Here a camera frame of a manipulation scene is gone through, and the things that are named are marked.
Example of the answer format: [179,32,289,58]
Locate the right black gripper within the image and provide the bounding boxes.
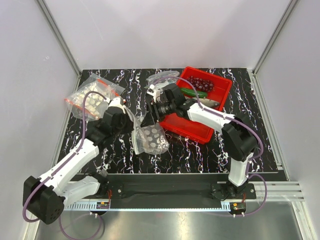
[140,100,176,129]

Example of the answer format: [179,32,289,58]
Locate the polka dot zip bag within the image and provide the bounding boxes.
[125,107,170,155]

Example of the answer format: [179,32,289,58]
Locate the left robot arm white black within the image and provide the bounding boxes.
[22,106,135,225]

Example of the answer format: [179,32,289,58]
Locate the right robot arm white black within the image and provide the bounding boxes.
[141,88,258,199]

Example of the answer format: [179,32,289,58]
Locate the red zipper clear bag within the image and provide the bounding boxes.
[64,73,125,121]

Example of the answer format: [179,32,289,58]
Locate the small clear bag with items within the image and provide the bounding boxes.
[145,70,180,89]

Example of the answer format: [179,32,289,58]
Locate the red plastic tray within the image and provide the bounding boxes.
[159,66,233,144]

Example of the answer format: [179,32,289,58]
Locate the green toy cucumber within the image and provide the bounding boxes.
[180,87,208,99]

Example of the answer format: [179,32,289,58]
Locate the grey toy fish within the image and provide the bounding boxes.
[199,98,220,109]

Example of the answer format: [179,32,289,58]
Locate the purple toy grapes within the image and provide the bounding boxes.
[187,76,214,92]

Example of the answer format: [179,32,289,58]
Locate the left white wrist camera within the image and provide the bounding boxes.
[108,96,126,113]

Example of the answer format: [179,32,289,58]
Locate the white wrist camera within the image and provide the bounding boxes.
[108,96,126,113]
[146,84,163,102]

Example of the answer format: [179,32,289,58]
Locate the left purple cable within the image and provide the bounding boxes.
[22,91,111,238]

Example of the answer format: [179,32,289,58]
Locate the purple cable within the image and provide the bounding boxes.
[149,76,269,216]
[22,91,111,238]

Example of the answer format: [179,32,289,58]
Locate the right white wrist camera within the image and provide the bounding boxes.
[146,84,163,102]

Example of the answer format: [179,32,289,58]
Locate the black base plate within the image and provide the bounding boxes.
[72,172,256,210]

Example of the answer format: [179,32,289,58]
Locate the slotted cable duct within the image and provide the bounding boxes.
[64,201,231,212]

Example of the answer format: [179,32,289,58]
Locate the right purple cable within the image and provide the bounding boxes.
[149,76,269,216]

